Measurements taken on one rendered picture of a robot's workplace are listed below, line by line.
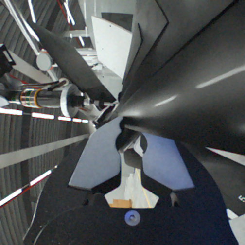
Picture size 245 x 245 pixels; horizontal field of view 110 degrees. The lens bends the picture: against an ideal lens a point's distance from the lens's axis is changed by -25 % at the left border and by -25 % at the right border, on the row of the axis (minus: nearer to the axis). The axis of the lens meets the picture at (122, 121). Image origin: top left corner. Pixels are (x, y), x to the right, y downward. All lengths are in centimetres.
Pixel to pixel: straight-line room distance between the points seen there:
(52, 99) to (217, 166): 35
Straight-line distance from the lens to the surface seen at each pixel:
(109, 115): 27
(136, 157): 47
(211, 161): 26
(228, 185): 28
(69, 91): 24
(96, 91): 32
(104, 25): 55
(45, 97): 27
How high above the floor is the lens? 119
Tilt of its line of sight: 1 degrees down
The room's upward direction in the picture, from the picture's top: 84 degrees counter-clockwise
